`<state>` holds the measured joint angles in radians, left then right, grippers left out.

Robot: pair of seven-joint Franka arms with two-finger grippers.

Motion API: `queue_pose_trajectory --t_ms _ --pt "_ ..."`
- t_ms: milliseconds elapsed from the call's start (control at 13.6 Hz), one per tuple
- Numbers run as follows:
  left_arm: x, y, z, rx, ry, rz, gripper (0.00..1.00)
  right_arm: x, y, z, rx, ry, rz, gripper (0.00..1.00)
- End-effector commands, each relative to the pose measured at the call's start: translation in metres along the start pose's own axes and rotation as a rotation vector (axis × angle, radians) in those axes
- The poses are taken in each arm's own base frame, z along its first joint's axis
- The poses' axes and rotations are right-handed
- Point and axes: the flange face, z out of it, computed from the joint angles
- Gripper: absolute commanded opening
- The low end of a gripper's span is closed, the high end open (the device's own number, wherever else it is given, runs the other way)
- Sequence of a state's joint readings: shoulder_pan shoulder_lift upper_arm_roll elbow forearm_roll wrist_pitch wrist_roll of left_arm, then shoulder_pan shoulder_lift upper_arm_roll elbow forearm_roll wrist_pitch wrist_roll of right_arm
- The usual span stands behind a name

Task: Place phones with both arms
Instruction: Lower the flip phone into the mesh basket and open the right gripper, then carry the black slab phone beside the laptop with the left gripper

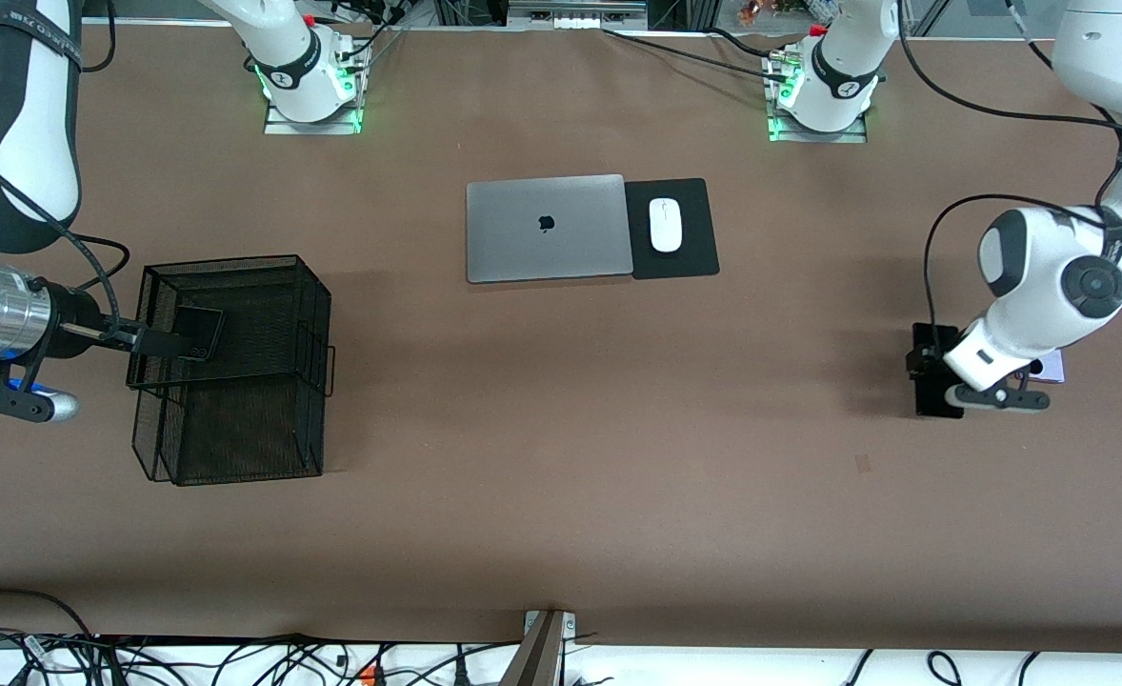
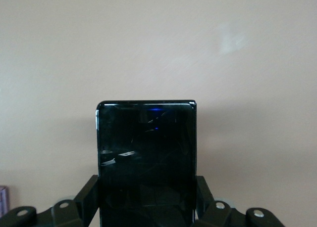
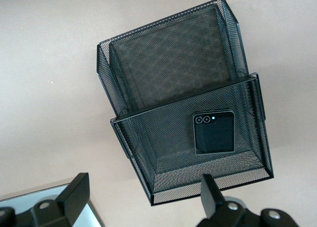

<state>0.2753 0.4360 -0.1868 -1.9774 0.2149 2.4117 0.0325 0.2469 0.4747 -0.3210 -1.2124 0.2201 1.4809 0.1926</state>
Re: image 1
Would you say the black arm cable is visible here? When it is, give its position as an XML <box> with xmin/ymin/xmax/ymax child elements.
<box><xmin>899</xmin><ymin>0</ymin><xmax>1122</xmax><ymax>330</ymax></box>
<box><xmin>0</xmin><ymin>143</ymin><xmax>133</xmax><ymax>334</ymax></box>

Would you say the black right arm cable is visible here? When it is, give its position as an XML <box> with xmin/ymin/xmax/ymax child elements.
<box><xmin>0</xmin><ymin>143</ymin><xmax>133</xmax><ymax>334</ymax></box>

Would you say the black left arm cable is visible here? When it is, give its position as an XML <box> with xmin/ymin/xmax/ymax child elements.
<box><xmin>899</xmin><ymin>0</ymin><xmax>1122</xmax><ymax>330</ymax></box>

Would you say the white computer mouse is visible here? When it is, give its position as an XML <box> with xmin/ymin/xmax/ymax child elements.
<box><xmin>649</xmin><ymin>197</ymin><xmax>683</xmax><ymax>253</ymax></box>

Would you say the tall black smartphone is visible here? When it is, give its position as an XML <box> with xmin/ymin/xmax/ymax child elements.
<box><xmin>910</xmin><ymin>322</ymin><xmax>965</xmax><ymax>418</ymax></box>

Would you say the grey power strip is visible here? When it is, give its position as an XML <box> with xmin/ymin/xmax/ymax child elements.
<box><xmin>507</xmin><ymin>0</ymin><xmax>650</xmax><ymax>31</ymax></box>

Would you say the aluminium bracket post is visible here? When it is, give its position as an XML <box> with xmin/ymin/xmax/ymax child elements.
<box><xmin>504</xmin><ymin>610</ymin><xmax>578</xmax><ymax>686</ymax></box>

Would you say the black wire mesh basket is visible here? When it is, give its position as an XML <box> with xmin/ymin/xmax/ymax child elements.
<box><xmin>126</xmin><ymin>253</ymin><xmax>337</xmax><ymax>488</ymax></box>

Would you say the black looped floor cable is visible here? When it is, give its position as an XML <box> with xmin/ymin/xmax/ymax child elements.
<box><xmin>0</xmin><ymin>589</ymin><xmax>95</xmax><ymax>641</ymax></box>

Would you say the black cable on table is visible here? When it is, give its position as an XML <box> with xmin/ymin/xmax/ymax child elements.
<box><xmin>602</xmin><ymin>29</ymin><xmax>791</xmax><ymax>87</ymax></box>

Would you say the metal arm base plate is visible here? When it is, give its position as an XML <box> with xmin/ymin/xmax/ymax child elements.
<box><xmin>769</xmin><ymin>100</ymin><xmax>869</xmax><ymax>144</ymax></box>
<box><xmin>264</xmin><ymin>95</ymin><xmax>364</xmax><ymax>136</ymax></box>

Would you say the small black flip phone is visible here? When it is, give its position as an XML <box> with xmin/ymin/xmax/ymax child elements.
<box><xmin>172</xmin><ymin>305</ymin><xmax>227</xmax><ymax>363</ymax></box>

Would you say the black mouse pad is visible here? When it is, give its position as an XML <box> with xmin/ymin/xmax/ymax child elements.
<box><xmin>624</xmin><ymin>177</ymin><xmax>721</xmax><ymax>281</ymax></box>

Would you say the grey closed laptop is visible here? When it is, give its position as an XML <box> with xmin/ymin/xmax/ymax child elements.
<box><xmin>466</xmin><ymin>173</ymin><xmax>634</xmax><ymax>285</ymax></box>

